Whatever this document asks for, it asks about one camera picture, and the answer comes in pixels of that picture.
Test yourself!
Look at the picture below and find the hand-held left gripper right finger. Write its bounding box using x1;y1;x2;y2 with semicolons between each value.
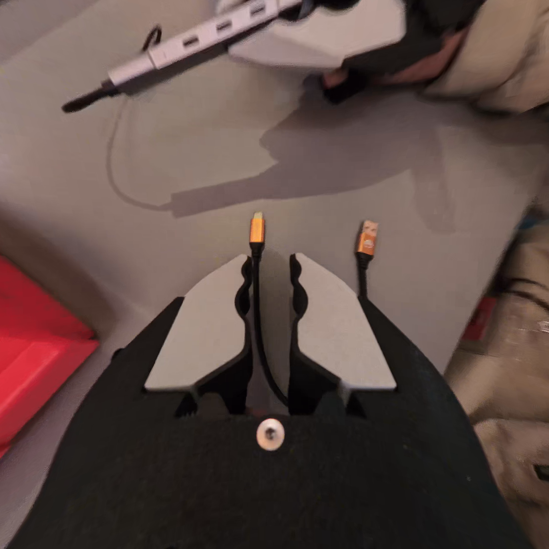
289;252;398;392

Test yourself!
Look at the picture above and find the red plastic bin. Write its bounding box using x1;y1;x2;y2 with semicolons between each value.
0;255;100;460

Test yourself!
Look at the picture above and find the person's right hand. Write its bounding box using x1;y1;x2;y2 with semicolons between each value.
323;27;469;88

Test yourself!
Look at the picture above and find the person's beige clothing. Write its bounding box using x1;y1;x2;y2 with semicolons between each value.
443;206;549;549

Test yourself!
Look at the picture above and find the silver usb hub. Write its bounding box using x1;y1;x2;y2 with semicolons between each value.
61;0;303;114

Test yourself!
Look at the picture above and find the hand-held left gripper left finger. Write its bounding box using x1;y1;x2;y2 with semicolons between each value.
144;253;253;392

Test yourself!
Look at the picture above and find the black cable with orange plugs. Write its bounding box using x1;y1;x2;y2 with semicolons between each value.
248;210;381;408

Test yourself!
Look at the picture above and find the person's right forearm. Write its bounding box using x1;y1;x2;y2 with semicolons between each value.
422;0;549;114

